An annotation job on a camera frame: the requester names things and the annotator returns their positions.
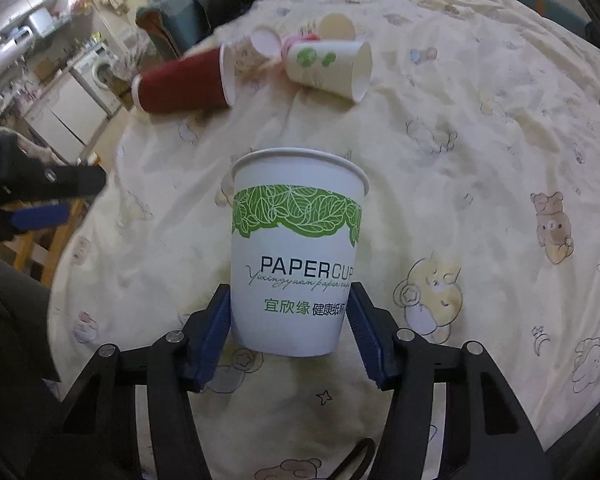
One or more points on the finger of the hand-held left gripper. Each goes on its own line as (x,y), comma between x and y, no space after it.
(36,217)
(55,180)

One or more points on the white cup with green dots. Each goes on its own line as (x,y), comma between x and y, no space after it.
(320,67)

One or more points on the white washing machine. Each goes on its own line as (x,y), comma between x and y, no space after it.
(97,72)

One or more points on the red paper cup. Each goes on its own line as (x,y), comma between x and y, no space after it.
(180,85)

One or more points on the white low cabinet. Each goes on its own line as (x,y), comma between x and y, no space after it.
(67,110)

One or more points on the orange wooden frame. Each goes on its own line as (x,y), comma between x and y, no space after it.
(55,245)

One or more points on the pink paper cup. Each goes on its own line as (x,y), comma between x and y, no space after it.
(265,41)

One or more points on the teal headboard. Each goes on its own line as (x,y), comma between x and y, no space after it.
(545,2)

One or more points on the dark bag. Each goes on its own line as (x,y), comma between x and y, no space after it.
(205,5)

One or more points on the white water heater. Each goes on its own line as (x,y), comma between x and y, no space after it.
(12,47)

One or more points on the dark grey cloth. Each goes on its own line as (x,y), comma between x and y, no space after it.
(15,340)

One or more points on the cartoon print paper cup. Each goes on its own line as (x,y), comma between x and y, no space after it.
(336,26)

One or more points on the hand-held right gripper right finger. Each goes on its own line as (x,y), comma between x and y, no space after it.
(371,342)

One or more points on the white cup with green leaf band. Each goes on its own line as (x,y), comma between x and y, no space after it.
(295,305)

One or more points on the cream bear print blanket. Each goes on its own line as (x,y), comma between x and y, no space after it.
(480,185)

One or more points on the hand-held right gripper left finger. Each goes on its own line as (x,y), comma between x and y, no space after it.
(214,336)

